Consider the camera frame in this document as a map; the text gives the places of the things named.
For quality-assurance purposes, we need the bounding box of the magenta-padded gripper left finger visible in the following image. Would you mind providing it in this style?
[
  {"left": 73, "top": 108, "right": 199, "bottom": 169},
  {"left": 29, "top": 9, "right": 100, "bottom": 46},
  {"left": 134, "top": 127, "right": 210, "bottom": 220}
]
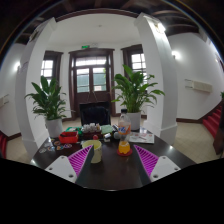
[{"left": 44, "top": 144, "right": 96, "bottom": 184}]

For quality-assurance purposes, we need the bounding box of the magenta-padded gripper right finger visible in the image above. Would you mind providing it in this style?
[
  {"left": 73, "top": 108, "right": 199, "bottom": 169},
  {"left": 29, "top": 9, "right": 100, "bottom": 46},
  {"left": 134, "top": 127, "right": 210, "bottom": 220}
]
[{"left": 132, "top": 143, "right": 182, "bottom": 186}]

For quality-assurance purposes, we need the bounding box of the orange drink bottle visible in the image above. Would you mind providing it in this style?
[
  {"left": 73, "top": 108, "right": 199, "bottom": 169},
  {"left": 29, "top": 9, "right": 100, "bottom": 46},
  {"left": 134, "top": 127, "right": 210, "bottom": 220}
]
[{"left": 117, "top": 108, "right": 133, "bottom": 155}]

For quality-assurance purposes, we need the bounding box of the sheet of colourful round stickers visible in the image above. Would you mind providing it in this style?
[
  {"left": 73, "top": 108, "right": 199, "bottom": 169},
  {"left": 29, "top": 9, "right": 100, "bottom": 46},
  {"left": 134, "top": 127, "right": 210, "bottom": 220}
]
[{"left": 38, "top": 138, "right": 73, "bottom": 155}]

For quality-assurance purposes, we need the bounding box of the red box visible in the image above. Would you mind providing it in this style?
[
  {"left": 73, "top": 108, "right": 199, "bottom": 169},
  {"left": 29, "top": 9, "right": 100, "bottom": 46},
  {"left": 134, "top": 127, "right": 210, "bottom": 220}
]
[{"left": 58, "top": 130, "right": 80, "bottom": 145}]

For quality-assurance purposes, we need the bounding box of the white printed leaflet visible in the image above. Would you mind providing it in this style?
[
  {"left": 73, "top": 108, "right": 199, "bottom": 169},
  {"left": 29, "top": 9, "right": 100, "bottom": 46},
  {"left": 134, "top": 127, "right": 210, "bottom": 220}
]
[{"left": 128, "top": 131, "right": 156, "bottom": 145}]

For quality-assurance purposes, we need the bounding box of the green box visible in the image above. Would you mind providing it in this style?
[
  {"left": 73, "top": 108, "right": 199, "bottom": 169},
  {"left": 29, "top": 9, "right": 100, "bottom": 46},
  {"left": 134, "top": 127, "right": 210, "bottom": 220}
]
[{"left": 64, "top": 126, "right": 83, "bottom": 135}]

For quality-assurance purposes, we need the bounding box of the cream yellow cup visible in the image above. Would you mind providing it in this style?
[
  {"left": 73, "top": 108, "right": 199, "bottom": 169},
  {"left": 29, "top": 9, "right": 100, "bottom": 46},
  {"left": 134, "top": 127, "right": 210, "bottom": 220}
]
[{"left": 81, "top": 139, "right": 104, "bottom": 165}]

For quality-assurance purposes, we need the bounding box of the flat round red coaster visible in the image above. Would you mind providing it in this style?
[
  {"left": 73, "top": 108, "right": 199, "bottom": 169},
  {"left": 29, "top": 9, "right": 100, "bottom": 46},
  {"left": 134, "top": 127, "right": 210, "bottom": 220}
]
[{"left": 116, "top": 147, "right": 134, "bottom": 157}]

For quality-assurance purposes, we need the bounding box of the tray of small white packets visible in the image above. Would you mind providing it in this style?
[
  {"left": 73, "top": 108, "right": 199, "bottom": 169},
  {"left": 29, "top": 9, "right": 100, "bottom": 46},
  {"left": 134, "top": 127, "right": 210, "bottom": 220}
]
[{"left": 81, "top": 122, "right": 102, "bottom": 140}]

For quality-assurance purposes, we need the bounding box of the green cloth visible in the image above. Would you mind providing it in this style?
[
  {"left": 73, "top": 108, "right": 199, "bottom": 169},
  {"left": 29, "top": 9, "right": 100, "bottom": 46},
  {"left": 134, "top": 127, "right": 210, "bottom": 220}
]
[{"left": 100, "top": 124, "right": 115, "bottom": 136}]

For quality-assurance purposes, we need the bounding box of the black office chair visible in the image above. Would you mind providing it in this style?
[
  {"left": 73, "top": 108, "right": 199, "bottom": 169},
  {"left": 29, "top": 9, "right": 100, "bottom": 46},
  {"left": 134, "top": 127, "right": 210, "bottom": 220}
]
[{"left": 78, "top": 101, "right": 112, "bottom": 127}]

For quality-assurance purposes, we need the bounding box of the dark wooden stair railing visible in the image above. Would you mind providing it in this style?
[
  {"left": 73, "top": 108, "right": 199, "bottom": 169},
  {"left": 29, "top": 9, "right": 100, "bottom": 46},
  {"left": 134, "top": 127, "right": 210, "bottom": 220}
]
[{"left": 213, "top": 96, "right": 224, "bottom": 156}]

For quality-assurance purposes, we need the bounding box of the red-carpeted staircase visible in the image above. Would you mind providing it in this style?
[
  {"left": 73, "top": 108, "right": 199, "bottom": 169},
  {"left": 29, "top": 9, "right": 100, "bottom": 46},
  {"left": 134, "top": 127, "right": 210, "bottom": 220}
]
[{"left": 202, "top": 104, "right": 224, "bottom": 140}]

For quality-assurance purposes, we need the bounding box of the dark wooden double door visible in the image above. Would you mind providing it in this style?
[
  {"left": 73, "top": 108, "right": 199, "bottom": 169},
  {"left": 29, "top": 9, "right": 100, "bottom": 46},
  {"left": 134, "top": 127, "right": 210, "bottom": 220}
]
[{"left": 68, "top": 47, "right": 117, "bottom": 118}]

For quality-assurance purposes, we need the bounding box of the large potted plant, white pot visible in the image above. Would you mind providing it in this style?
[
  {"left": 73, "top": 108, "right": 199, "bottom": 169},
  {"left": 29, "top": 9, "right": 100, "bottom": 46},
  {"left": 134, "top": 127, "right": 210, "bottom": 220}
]
[{"left": 111, "top": 64, "right": 166, "bottom": 132}]

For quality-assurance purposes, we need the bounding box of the dark-framed window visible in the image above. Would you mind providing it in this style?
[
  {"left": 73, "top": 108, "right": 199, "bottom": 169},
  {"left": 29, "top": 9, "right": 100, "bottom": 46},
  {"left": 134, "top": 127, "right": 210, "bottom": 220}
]
[
  {"left": 120, "top": 43, "right": 148, "bottom": 85},
  {"left": 40, "top": 49, "right": 65, "bottom": 88}
]

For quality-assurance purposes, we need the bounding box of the white wall air conditioner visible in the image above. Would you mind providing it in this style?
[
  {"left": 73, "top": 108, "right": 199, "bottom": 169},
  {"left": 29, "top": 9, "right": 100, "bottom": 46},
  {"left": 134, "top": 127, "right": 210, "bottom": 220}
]
[{"left": 184, "top": 78, "right": 214, "bottom": 94}]

